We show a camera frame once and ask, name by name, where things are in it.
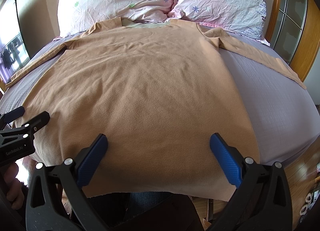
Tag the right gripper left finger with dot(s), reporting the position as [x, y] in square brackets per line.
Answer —
[56, 200]

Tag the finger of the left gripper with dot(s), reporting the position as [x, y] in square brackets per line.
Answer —
[9, 117]
[32, 125]

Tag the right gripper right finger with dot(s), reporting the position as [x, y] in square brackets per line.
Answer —
[262, 199]

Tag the tan long-sleeve shirt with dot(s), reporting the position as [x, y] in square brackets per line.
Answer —
[157, 94]

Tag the person's left hand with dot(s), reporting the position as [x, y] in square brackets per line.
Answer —
[14, 194]

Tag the lavender bed sheet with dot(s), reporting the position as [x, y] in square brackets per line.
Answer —
[284, 118]

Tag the wooden headboard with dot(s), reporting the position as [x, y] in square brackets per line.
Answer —
[272, 20]

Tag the right pink pillow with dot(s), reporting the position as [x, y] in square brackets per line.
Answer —
[244, 17]

